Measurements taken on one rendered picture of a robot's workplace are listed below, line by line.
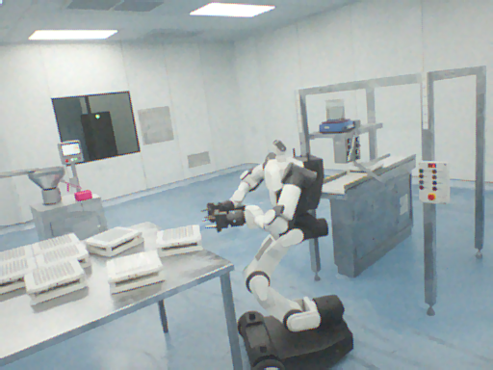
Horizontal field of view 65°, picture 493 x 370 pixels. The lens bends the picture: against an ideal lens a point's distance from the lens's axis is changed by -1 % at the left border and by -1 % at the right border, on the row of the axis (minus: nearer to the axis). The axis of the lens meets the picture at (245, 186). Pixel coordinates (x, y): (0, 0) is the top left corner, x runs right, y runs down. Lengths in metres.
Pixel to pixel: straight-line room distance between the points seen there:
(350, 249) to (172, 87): 5.70
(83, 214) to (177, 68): 4.55
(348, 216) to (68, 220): 2.85
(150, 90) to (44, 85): 1.88
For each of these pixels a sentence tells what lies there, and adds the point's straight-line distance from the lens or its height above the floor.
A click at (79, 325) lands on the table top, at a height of 0.86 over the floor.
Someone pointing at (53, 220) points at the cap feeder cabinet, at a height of 0.64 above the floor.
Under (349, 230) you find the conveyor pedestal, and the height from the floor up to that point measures 0.44.
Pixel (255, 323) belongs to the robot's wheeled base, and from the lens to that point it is 2.65.
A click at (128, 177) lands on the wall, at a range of 7.73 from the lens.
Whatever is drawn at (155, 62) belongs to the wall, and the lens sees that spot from 8.08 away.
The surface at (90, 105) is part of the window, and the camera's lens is 7.49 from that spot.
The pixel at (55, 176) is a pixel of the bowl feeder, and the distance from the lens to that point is 4.58.
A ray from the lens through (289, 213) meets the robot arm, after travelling 1.86.
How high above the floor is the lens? 1.62
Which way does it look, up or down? 13 degrees down
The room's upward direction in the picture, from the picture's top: 7 degrees counter-clockwise
